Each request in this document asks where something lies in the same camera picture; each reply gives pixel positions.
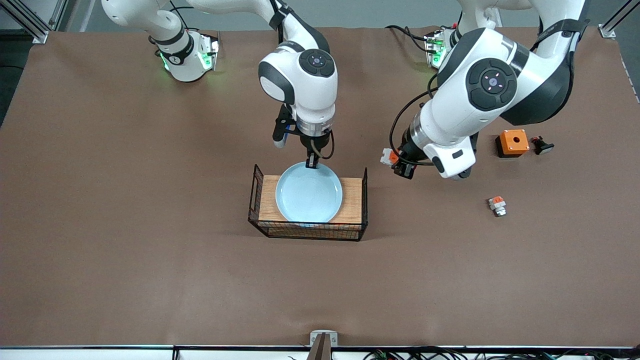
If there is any orange button enclosure box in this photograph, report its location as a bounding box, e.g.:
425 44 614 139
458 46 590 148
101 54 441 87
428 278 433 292
495 129 530 159

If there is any black wire mesh basket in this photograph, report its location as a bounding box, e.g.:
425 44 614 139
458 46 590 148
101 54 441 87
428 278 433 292
248 164 369 242

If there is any white table edge rail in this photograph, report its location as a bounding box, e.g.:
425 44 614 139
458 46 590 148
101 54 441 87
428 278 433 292
0 345 640 360

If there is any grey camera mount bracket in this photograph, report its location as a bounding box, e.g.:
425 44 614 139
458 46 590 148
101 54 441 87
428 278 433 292
306 330 339 360

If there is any wooden basket lid board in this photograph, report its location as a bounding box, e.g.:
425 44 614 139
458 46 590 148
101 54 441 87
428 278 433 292
258 175 363 224

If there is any black push button head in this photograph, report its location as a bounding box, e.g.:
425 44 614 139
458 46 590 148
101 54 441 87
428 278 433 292
531 135 555 156

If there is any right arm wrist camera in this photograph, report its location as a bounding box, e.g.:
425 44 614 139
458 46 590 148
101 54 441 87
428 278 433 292
272 104 297 149

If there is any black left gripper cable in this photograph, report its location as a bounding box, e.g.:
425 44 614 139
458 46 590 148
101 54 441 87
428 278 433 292
389 75 441 167

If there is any black cable bundle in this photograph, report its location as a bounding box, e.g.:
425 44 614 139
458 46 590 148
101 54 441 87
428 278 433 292
362 346 640 360

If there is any aluminium frame profile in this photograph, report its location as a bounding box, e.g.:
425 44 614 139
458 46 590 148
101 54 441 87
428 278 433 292
0 0 51 45
47 0 71 32
597 0 640 40

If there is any black arm base cable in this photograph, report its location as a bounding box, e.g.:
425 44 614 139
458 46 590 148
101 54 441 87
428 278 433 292
385 24 432 55

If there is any brown table cover mat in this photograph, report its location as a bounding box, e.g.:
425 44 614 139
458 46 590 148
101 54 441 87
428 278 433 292
0 25 640 348

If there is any light blue round plate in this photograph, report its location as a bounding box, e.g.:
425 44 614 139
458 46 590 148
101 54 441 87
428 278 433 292
275 161 344 224

